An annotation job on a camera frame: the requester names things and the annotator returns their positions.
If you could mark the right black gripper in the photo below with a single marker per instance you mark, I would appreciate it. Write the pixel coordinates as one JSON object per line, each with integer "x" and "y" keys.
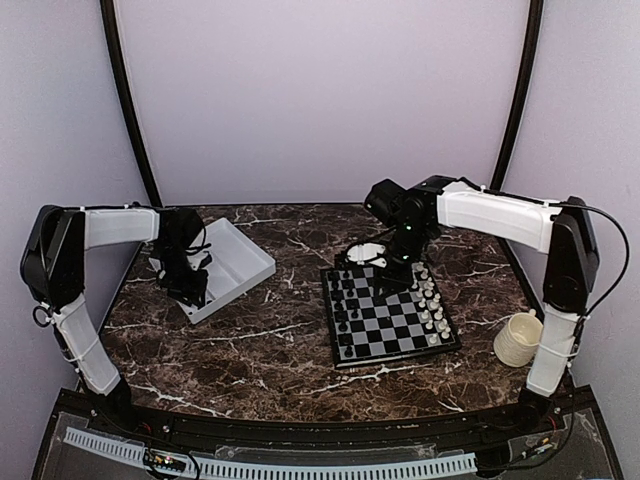
{"x": 400, "y": 281}

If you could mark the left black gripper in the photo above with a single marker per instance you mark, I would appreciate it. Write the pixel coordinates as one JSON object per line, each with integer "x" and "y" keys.
{"x": 192, "y": 290}

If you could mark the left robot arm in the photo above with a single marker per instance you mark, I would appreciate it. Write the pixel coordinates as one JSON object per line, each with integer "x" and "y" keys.
{"x": 53, "y": 269}

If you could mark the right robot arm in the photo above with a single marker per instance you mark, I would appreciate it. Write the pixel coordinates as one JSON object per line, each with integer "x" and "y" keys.
{"x": 561, "y": 231}

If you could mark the white chess pieces row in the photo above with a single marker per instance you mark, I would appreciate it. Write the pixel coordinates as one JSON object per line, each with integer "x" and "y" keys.
{"x": 430, "y": 309}

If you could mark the black white chess board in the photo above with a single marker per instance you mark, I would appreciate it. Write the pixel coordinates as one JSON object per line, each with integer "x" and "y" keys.
{"x": 388, "y": 328}

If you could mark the white plastic tray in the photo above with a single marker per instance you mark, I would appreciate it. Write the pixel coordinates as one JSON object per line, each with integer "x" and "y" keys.
{"x": 234, "y": 263}

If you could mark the cream ribbed mug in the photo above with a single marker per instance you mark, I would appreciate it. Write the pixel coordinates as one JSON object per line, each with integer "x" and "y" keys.
{"x": 517, "y": 342}

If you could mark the black front rail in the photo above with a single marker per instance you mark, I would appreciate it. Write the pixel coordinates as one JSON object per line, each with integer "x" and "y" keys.
{"x": 467, "y": 431}

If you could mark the white cable duct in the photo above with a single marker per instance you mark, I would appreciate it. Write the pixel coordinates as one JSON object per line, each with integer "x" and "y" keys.
{"x": 252, "y": 463}

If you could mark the right black frame post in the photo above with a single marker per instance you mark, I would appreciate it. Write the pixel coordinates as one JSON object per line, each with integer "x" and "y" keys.
{"x": 521, "y": 89}

